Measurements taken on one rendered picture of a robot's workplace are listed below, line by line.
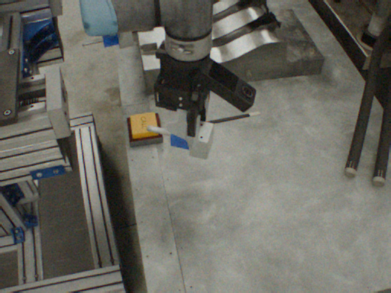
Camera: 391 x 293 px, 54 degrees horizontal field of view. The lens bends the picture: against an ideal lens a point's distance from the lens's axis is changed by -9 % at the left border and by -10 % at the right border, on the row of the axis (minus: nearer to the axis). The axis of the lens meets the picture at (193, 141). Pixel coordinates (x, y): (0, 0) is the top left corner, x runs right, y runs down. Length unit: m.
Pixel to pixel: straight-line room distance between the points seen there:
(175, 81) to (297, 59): 0.52
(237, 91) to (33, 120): 0.42
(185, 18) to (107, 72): 1.86
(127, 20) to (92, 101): 1.72
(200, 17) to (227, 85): 0.14
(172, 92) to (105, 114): 1.50
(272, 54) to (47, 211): 1.04
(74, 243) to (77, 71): 1.23
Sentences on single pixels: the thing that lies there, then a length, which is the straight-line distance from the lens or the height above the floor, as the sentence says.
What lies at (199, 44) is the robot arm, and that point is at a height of 1.19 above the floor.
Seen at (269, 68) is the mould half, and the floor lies 0.84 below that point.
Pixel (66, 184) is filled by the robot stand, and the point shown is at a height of 0.21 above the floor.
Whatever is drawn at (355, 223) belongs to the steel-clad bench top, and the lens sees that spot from 0.93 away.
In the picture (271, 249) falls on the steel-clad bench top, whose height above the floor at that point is 0.80.
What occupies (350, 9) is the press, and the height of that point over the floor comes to 0.78.
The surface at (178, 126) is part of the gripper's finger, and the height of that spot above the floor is 1.00.
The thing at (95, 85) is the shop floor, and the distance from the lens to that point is 2.36.
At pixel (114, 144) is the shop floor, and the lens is 2.04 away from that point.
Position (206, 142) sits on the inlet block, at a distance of 0.78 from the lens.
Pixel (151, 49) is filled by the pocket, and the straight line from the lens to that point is 1.14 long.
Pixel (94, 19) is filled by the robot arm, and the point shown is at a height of 1.26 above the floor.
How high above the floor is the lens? 1.57
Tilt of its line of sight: 51 degrees down
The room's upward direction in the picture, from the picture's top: straight up
